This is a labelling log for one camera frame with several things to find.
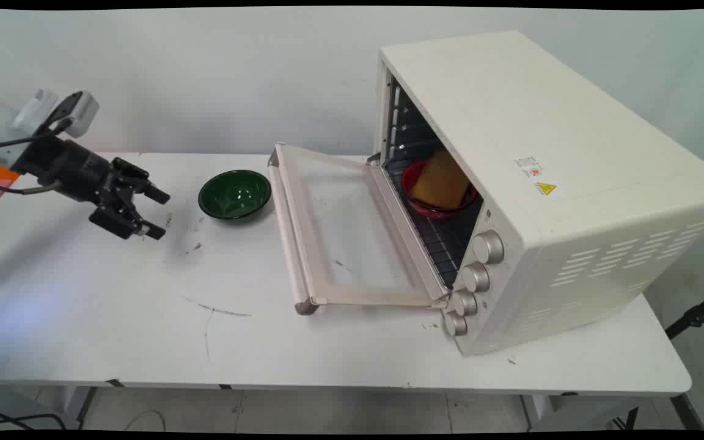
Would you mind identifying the black floor cable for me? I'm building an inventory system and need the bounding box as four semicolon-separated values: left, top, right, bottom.
0;403;166;431

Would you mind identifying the glass oven door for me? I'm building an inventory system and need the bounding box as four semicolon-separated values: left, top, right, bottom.
267;143;451;316

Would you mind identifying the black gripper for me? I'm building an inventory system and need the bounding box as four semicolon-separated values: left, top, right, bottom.
17;136;171;241

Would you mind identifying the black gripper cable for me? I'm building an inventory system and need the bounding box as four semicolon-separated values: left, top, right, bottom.
0;119;75;196

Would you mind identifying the dark green bowl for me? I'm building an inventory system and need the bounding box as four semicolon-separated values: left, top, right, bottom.
198;169;273;221

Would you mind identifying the red bowl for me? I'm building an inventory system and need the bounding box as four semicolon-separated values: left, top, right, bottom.
400;160;479;219

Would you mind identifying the silver oven knob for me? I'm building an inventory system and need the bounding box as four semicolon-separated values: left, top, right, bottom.
461;262;491;293
444;311;469;337
472;230;505;265
452;289;479;317

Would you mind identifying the white label sticker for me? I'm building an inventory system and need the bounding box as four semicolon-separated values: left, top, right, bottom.
513;156;543;178

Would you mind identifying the wire oven rack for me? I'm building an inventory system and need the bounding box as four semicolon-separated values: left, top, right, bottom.
385;160;485;290

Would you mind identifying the black tripod stand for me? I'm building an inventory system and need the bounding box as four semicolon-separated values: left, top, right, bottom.
664;286;704;340

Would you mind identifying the yellow sponge block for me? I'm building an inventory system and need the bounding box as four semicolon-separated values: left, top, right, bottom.
411;147;472;209

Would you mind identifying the white toaster oven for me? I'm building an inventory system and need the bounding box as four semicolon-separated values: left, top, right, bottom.
371;30;704;357

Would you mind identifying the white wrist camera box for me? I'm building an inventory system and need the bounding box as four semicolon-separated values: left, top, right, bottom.
12;89;100;139

